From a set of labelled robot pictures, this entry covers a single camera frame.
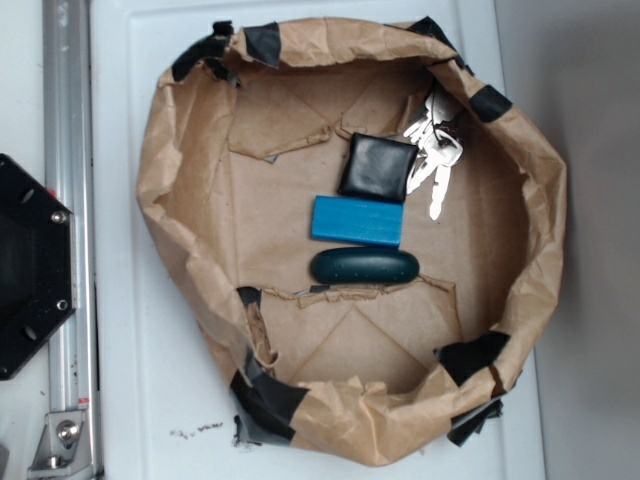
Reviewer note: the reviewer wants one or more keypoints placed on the metal corner bracket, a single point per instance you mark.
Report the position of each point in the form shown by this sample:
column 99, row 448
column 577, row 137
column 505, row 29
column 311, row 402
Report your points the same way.
column 67, row 448

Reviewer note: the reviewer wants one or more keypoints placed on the black square pouch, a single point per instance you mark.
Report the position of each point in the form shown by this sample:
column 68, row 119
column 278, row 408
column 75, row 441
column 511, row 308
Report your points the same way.
column 377, row 169

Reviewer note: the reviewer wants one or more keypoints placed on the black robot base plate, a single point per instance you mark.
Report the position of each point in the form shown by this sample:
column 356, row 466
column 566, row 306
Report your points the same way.
column 37, row 287

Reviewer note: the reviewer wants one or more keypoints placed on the dark green plastic pickle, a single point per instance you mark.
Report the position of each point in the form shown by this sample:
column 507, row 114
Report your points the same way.
column 351, row 265

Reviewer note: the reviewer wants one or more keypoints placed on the aluminium extrusion rail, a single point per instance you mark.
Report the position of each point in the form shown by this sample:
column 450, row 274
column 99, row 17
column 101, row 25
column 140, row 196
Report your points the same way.
column 73, row 350

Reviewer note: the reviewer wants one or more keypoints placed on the brown paper bag bin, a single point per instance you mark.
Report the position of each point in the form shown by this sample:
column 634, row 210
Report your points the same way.
column 246, row 129

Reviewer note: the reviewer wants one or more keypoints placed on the silver key bunch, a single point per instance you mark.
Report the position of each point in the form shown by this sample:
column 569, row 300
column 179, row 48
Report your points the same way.
column 435, row 135

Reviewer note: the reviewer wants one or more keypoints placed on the blue rectangular block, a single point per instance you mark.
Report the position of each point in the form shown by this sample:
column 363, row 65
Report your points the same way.
column 357, row 221

